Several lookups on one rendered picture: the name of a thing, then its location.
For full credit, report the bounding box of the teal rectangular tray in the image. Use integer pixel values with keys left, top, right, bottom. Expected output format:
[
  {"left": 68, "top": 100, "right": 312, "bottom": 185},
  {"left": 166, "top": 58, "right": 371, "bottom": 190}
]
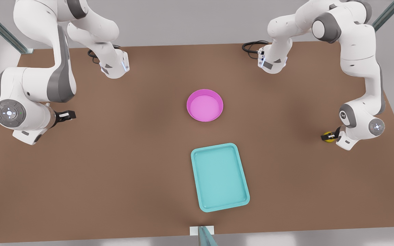
[{"left": 191, "top": 143, "right": 251, "bottom": 213}]

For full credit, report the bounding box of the pink round plate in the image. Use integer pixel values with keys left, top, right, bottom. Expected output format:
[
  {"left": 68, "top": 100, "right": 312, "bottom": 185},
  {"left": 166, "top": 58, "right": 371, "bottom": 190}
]
[{"left": 186, "top": 89, "right": 224, "bottom": 122}]

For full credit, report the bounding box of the black cable loop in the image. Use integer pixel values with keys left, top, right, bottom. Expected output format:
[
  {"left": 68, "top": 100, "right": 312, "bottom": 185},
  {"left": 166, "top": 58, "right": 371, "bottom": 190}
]
[
  {"left": 87, "top": 44, "right": 122, "bottom": 64},
  {"left": 242, "top": 40, "right": 270, "bottom": 60}
]

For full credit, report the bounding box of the silver frame post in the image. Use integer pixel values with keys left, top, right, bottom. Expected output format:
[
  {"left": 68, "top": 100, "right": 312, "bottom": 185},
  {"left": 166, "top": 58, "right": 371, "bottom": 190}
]
[
  {"left": 371, "top": 0, "right": 394, "bottom": 32},
  {"left": 0, "top": 3, "right": 34, "bottom": 55},
  {"left": 189, "top": 225, "right": 219, "bottom": 246}
]

